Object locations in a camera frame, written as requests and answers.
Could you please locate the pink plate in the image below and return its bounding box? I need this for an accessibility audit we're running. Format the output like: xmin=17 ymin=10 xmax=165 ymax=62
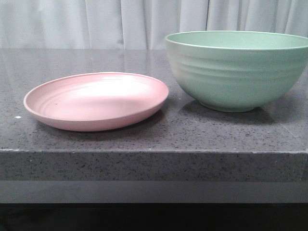
xmin=24 ymin=72 xmax=169 ymax=132

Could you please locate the green bowl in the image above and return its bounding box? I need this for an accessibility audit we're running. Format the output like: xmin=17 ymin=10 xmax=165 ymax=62
xmin=165 ymin=31 xmax=308 ymax=112

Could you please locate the white curtain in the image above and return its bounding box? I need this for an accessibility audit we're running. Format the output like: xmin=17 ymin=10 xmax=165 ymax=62
xmin=0 ymin=0 xmax=308 ymax=50

